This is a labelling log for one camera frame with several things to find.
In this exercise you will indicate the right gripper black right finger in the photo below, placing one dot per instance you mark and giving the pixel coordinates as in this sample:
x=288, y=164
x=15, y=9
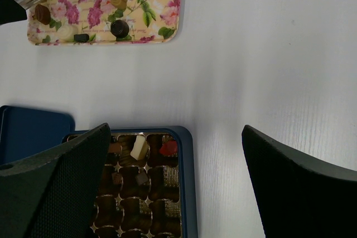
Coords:
x=297, y=194

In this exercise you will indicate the dark chocolate box with dividers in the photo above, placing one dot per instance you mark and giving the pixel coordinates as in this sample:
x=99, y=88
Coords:
x=164, y=208

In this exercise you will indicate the white square chocolate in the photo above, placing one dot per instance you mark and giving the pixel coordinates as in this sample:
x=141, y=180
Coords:
x=140, y=148

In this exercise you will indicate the brown ribbed oval chocolate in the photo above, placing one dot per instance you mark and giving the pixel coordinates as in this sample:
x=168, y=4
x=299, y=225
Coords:
x=42, y=14

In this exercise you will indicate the dark square chocolate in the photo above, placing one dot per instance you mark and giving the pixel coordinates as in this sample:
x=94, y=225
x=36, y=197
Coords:
x=142, y=179

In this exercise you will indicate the white round chocolate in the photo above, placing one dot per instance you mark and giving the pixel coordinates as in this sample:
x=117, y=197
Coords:
x=66, y=33

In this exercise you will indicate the dark round chocolate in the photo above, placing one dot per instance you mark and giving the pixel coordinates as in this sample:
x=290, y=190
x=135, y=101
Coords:
x=119, y=28

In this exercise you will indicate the small black bar chocolate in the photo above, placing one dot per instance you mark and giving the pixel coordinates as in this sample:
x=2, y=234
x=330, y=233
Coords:
x=83, y=37

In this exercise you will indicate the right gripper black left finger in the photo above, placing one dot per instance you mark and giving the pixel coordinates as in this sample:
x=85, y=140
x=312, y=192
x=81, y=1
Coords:
x=52, y=193

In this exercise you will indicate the floral rectangular tray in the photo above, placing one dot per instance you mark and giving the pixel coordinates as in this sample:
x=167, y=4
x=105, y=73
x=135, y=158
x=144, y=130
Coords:
x=148, y=20

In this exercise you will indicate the dark blue box lid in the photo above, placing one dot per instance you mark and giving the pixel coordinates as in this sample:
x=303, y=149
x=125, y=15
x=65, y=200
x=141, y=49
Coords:
x=27, y=131

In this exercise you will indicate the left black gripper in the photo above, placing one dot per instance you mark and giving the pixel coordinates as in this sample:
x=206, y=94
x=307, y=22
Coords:
x=11, y=11

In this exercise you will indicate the red heart chocolate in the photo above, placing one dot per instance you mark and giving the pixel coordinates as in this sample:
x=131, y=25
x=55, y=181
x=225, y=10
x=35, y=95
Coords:
x=169, y=148

